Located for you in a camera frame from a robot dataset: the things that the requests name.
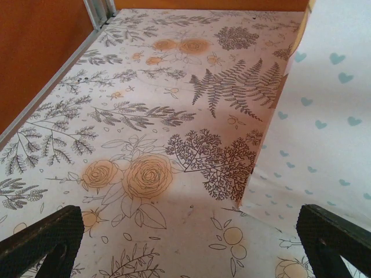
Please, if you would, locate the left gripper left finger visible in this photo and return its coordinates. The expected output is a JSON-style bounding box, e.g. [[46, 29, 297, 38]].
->
[[0, 204, 85, 278]]

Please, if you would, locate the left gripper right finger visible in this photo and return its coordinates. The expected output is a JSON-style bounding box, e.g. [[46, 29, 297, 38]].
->
[[296, 204, 371, 278]]

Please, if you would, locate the white printed paper bag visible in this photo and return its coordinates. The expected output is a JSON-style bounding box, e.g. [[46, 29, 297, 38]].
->
[[239, 0, 371, 232]]

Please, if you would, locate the aluminium side rail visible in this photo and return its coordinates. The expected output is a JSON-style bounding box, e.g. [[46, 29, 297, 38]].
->
[[0, 28, 102, 145]]

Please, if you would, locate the aluminium frame post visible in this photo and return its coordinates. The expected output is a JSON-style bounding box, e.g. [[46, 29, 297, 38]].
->
[[83, 0, 117, 31]]

